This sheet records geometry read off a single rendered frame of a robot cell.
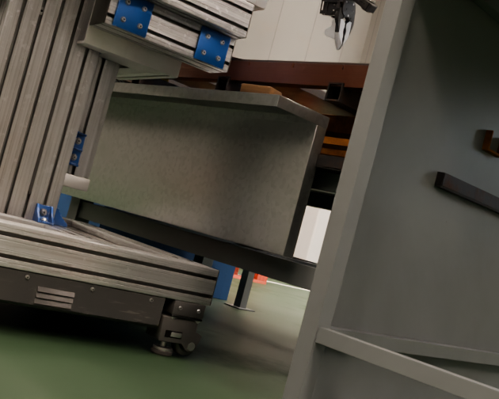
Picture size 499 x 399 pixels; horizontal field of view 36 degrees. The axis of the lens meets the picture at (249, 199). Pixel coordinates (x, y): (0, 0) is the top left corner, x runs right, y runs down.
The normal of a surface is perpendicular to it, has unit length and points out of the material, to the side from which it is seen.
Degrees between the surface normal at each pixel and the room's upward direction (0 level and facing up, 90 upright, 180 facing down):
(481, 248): 90
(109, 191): 90
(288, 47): 90
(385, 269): 90
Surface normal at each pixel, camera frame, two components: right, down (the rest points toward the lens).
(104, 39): 0.55, 0.11
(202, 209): -0.68, -0.21
